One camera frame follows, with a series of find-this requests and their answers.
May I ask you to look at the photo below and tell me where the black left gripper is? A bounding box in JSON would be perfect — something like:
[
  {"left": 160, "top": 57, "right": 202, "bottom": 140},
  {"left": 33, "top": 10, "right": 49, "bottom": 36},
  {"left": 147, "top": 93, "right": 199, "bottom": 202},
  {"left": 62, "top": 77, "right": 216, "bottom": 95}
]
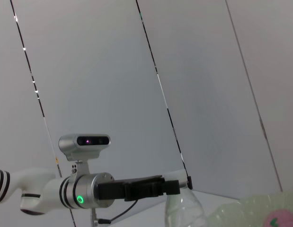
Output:
[{"left": 97, "top": 175, "right": 193, "bottom": 202}]

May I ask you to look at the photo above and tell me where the clear green-label water bottle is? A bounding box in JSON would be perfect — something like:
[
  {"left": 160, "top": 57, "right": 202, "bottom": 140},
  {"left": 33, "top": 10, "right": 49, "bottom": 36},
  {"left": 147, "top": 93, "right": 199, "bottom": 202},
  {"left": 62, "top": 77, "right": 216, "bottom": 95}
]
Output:
[{"left": 165, "top": 181, "right": 206, "bottom": 227}]

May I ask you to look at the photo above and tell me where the pink toy peach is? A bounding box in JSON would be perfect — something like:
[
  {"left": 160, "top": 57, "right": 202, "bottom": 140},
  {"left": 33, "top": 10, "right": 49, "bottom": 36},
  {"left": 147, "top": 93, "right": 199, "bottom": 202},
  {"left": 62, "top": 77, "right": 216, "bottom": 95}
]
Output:
[{"left": 264, "top": 209, "right": 293, "bottom": 227}]

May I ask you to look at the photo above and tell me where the translucent green fruit plate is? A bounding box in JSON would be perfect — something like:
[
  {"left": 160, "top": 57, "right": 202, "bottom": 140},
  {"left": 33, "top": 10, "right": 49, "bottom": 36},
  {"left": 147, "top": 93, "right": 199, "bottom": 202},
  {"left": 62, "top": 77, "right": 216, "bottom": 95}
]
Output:
[{"left": 205, "top": 191, "right": 293, "bottom": 227}]

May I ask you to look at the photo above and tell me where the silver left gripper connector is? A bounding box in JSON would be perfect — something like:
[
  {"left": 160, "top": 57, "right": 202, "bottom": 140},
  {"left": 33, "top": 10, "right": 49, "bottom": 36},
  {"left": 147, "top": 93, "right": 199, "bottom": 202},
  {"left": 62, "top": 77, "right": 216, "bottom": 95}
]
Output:
[{"left": 90, "top": 208, "right": 99, "bottom": 227}]

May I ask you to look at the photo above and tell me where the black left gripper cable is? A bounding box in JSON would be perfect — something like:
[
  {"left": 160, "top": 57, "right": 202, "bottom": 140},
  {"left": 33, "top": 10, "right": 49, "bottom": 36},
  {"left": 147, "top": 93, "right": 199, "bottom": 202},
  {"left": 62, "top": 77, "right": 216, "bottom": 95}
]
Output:
[{"left": 98, "top": 200, "right": 138, "bottom": 224}]

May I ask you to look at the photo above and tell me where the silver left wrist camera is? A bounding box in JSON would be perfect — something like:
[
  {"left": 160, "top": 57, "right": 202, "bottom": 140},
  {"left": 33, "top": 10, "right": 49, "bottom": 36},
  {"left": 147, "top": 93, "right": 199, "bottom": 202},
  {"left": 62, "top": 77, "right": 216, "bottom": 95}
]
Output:
[{"left": 58, "top": 134, "right": 111, "bottom": 177}]

